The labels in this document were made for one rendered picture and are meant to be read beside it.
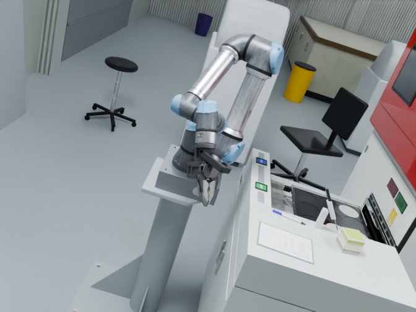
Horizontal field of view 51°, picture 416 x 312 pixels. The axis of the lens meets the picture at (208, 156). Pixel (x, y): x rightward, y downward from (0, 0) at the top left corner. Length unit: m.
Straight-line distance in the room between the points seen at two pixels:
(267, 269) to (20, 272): 1.51
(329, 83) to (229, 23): 3.99
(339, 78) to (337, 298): 6.21
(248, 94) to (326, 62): 5.74
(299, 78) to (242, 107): 5.13
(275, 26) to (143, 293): 2.49
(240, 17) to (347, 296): 2.75
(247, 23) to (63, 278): 2.48
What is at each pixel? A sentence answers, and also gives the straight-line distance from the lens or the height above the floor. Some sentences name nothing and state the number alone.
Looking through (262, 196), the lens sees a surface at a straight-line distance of 1.86.
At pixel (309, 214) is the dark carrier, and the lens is 2.01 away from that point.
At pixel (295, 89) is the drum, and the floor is 0.20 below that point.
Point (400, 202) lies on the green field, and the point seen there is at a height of 1.10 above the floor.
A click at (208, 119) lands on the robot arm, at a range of 1.49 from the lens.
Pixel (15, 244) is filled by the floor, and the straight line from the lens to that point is 2.78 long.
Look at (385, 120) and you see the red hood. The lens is 2.34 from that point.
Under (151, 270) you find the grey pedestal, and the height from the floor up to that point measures 0.33.
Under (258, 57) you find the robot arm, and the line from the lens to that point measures 1.79.
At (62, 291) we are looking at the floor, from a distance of 2.53.
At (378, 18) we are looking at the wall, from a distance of 10.39.
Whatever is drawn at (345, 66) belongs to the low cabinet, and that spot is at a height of 0.67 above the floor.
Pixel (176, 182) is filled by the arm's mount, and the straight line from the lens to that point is 1.90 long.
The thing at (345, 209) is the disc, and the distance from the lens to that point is 2.20.
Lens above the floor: 1.83
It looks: 25 degrees down
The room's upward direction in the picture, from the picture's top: 19 degrees clockwise
